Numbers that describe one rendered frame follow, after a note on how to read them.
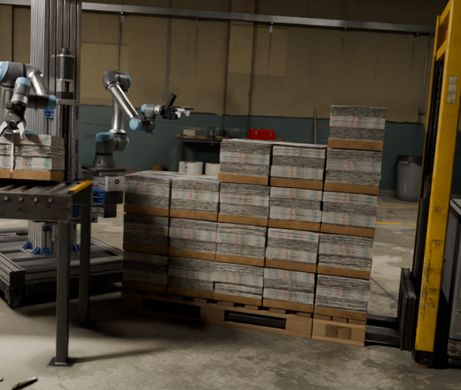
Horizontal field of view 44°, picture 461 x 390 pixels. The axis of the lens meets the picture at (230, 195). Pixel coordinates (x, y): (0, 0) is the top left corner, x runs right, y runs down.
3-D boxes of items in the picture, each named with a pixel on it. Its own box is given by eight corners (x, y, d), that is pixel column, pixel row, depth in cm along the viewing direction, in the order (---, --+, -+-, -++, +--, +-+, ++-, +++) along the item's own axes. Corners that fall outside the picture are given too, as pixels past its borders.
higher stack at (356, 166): (317, 316, 353) (334, 107, 336) (367, 323, 346) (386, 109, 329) (310, 338, 316) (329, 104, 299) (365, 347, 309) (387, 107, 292)
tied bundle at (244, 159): (232, 176, 356) (234, 139, 353) (278, 180, 350) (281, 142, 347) (216, 182, 320) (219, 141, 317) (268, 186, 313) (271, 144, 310)
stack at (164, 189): (144, 292, 381) (148, 169, 370) (318, 316, 353) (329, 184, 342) (118, 310, 344) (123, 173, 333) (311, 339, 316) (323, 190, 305)
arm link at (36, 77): (41, 80, 339) (56, 115, 302) (22, 79, 334) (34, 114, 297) (42, 62, 333) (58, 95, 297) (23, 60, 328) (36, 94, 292)
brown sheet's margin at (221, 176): (233, 175, 356) (233, 169, 356) (278, 179, 350) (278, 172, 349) (216, 180, 320) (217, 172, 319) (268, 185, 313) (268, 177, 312)
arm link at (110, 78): (102, 64, 367) (142, 123, 358) (113, 66, 377) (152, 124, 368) (91, 76, 372) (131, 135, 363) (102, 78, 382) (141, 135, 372)
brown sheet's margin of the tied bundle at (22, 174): (63, 179, 308) (64, 172, 308) (50, 179, 279) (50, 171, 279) (34, 178, 307) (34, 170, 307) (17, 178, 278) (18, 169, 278)
